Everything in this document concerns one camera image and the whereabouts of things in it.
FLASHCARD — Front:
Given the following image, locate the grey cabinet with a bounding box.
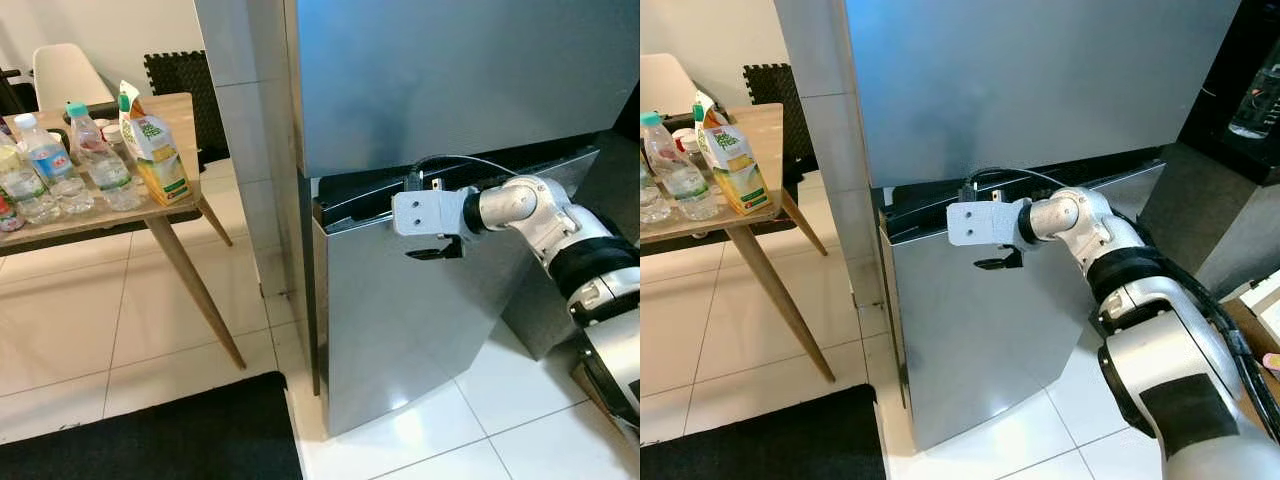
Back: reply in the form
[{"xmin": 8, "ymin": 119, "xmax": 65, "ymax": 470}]
[
  {"xmin": 500, "ymin": 130, "xmax": 641, "ymax": 363},
  {"xmin": 1140, "ymin": 140, "xmax": 1280, "ymax": 301}
]

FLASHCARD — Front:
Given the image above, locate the clear water bottle white cap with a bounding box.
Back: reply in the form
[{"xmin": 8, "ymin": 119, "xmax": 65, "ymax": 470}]
[
  {"xmin": 640, "ymin": 150, "xmax": 673, "ymax": 226},
  {"xmin": 13, "ymin": 113, "xmax": 96, "ymax": 216}
]

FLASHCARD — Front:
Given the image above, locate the brown cardboard box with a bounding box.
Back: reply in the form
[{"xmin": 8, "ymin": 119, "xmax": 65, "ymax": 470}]
[{"xmin": 1222, "ymin": 270, "xmax": 1280, "ymax": 401}]

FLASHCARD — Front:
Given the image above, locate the black shelf unit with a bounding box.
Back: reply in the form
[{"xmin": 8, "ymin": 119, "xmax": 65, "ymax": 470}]
[{"xmin": 1180, "ymin": 0, "xmax": 1280, "ymax": 186}]

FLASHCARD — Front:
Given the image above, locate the white plastic chair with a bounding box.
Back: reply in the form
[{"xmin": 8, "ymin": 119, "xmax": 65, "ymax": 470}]
[
  {"xmin": 640, "ymin": 53, "xmax": 701, "ymax": 116},
  {"xmin": 32, "ymin": 43, "xmax": 116, "ymax": 113}
]

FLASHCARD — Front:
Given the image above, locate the green yellow juice carton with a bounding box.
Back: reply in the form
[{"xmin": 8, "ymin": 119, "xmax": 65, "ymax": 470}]
[
  {"xmin": 693, "ymin": 90, "xmax": 773, "ymax": 216},
  {"xmin": 118, "ymin": 80, "xmax": 191, "ymax": 206}
]

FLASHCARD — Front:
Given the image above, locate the clear plastic bottle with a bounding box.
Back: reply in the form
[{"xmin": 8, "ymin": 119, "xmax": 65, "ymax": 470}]
[{"xmin": 1228, "ymin": 68, "xmax": 1280, "ymax": 141}]

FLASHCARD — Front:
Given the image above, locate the black foam puzzle mat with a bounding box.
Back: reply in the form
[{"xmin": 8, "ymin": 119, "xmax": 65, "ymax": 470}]
[
  {"xmin": 742, "ymin": 63, "xmax": 818, "ymax": 181},
  {"xmin": 143, "ymin": 50, "xmax": 233, "ymax": 166}
]

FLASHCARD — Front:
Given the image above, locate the black floor mat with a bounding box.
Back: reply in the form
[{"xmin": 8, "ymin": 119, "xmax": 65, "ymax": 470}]
[
  {"xmin": 0, "ymin": 372, "xmax": 303, "ymax": 480},
  {"xmin": 640, "ymin": 385, "xmax": 888, "ymax": 480}
]

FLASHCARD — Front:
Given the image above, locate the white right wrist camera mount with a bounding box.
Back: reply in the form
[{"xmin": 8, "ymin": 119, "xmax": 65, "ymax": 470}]
[
  {"xmin": 392, "ymin": 185, "xmax": 471, "ymax": 241},
  {"xmin": 946, "ymin": 198, "xmax": 1026, "ymax": 248}
]

